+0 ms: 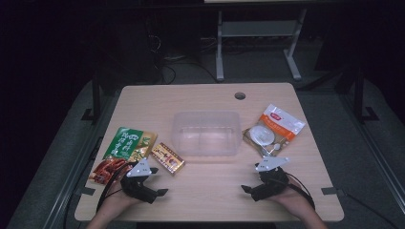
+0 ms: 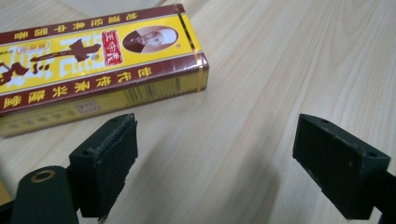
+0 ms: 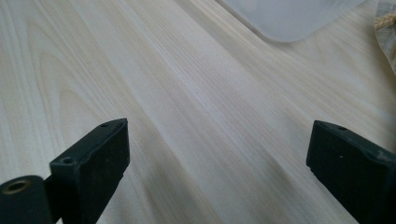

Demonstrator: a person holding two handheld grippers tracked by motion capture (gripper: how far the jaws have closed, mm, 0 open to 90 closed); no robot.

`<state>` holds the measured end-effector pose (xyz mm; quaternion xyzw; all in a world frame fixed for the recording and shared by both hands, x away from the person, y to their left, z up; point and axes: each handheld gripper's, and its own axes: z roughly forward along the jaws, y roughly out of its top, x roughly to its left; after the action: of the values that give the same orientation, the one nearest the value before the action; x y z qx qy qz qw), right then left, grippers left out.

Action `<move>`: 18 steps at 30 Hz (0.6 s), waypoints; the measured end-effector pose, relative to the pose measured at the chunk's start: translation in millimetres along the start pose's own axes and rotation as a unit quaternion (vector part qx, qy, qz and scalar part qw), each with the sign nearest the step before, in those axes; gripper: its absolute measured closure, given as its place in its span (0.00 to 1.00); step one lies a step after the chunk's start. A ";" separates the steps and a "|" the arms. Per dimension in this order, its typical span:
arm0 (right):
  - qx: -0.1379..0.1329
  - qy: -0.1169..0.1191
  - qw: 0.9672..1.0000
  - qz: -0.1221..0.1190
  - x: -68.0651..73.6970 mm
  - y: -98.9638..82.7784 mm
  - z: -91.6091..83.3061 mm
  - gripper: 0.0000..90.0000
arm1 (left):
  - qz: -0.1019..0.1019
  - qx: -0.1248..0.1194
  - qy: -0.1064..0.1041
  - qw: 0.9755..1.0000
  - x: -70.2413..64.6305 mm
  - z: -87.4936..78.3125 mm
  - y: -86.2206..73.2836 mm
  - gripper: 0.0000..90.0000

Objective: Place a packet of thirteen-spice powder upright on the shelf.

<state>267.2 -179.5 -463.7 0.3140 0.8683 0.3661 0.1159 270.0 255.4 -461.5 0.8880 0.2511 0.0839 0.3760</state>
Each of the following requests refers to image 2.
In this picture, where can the yellow and maroon carton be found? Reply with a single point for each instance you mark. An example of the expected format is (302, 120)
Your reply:
(93, 62)

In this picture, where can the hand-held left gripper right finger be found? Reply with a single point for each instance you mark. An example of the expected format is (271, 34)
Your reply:
(339, 168)

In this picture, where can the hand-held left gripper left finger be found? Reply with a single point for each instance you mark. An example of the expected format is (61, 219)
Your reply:
(106, 168)

